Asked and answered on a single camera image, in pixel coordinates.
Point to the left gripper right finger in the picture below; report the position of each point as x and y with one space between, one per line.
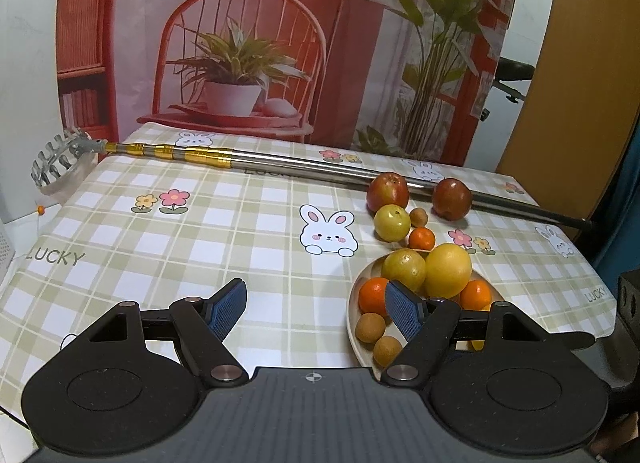
428 327

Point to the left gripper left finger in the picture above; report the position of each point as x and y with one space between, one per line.
202 325

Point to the small mandarin orange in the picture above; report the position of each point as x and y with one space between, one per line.
476 295
421 238
371 296

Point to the yellow orange round fruit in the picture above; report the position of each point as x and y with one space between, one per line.
406 266

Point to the yellow green apple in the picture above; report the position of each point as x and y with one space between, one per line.
392 223

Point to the small brown longan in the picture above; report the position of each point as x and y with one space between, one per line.
418 217

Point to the dark red apple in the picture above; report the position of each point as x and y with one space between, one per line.
451 199

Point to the checkered bunny tablecloth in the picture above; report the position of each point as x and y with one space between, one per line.
153 232

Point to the teal fabric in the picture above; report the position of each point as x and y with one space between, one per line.
620 251

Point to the white perforated plastic basket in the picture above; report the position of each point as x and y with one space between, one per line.
7 252

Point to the telescopic metal back scratcher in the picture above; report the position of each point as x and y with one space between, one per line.
70 156

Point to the wooden board panel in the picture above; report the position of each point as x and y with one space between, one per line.
581 107

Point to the printed room backdrop cloth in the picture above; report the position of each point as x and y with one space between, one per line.
408 78

